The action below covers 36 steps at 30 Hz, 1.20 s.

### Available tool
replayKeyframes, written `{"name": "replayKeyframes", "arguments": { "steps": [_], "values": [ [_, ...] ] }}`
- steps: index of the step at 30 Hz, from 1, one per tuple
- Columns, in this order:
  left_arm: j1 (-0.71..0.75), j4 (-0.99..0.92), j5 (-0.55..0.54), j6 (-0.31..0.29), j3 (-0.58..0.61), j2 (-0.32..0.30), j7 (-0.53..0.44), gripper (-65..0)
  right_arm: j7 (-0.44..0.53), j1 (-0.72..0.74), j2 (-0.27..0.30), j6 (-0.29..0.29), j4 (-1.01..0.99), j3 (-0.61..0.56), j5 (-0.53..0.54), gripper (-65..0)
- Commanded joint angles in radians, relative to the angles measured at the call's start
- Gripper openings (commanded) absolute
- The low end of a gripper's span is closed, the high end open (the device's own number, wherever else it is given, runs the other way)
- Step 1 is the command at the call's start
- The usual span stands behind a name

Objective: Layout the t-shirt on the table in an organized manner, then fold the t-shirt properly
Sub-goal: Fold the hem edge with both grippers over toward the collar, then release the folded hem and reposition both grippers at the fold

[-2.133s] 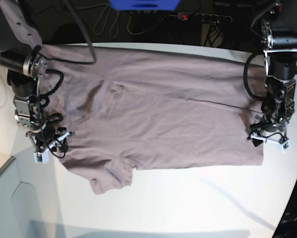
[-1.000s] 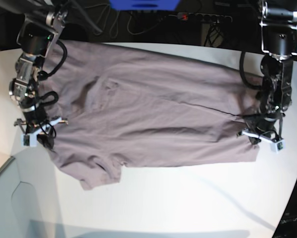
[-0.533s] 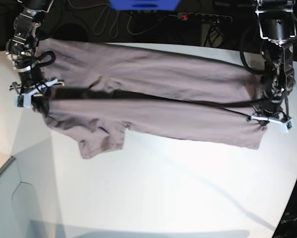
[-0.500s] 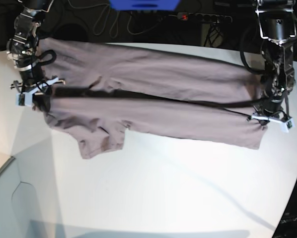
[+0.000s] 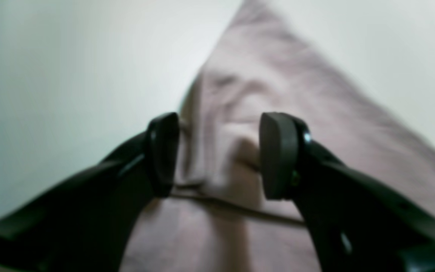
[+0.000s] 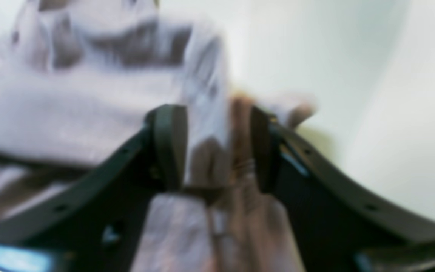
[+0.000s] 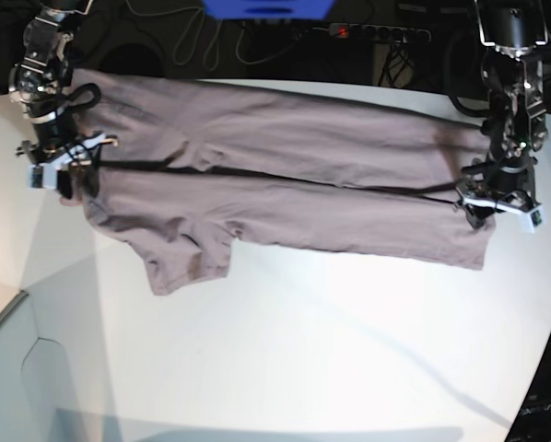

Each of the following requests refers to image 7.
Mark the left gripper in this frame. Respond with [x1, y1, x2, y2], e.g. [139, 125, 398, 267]
[459, 158, 541, 229]

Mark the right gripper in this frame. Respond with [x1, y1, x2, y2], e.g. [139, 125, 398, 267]
[30, 131, 103, 205]

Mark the mauve t-shirt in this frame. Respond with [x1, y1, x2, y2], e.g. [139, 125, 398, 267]
[72, 69, 494, 296]

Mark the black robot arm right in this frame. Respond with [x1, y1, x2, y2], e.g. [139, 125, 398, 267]
[8, 1, 115, 200]

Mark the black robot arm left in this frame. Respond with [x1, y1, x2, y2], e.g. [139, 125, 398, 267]
[450, 1, 549, 232]

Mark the grey adjacent table edge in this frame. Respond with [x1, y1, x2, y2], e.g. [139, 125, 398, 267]
[0, 290, 29, 327]

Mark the black power strip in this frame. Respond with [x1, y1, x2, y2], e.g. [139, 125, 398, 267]
[328, 23, 432, 44]

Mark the blue box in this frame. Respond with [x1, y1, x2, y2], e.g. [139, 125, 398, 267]
[203, 0, 334, 20]

